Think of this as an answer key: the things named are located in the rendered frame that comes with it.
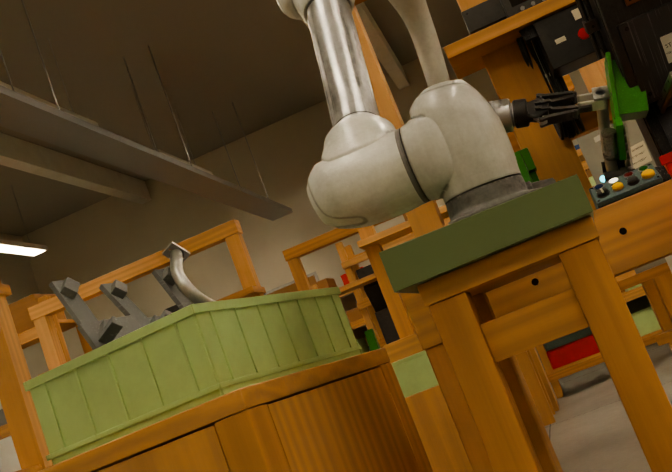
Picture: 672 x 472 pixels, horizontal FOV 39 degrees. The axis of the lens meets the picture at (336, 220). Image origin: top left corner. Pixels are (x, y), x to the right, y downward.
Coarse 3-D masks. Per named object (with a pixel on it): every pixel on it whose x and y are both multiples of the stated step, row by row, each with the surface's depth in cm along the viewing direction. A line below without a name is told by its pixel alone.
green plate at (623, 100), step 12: (612, 60) 234; (612, 72) 233; (612, 84) 232; (624, 84) 233; (612, 96) 232; (624, 96) 233; (636, 96) 232; (612, 108) 237; (624, 108) 232; (636, 108) 232; (648, 108) 231; (624, 120) 240
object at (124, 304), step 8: (104, 288) 205; (112, 288) 205; (120, 288) 204; (112, 296) 204; (120, 296) 205; (120, 304) 203; (128, 304) 205; (128, 312) 202; (136, 312) 204; (144, 320) 203
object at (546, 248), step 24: (528, 240) 160; (552, 240) 159; (576, 240) 158; (480, 264) 162; (504, 264) 161; (528, 264) 160; (552, 264) 184; (432, 288) 164; (456, 288) 163; (480, 288) 172
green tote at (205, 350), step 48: (336, 288) 218; (144, 336) 168; (192, 336) 164; (240, 336) 174; (288, 336) 190; (336, 336) 209; (48, 384) 178; (96, 384) 173; (144, 384) 168; (192, 384) 164; (240, 384) 168; (48, 432) 177; (96, 432) 172
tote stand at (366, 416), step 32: (384, 352) 214; (256, 384) 159; (288, 384) 168; (320, 384) 180; (352, 384) 192; (384, 384) 207; (192, 416) 157; (224, 416) 155; (256, 416) 155; (288, 416) 164; (320, 416) 174; (352, 416) 186; (384, 416) 200; (96, 448) 165; (128, 448) 162; (160, 448) 159; (192, 448) 157; (224, 448) 154; (256, 448) 152; (288, 448) 159; (320, 448) 169; (352, 448) 180; (384, 448) 193; (416, 448) 207
